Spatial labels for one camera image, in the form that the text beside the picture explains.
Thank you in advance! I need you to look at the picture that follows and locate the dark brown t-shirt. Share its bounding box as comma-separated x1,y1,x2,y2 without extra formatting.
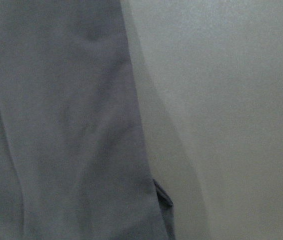
0,0,175,240

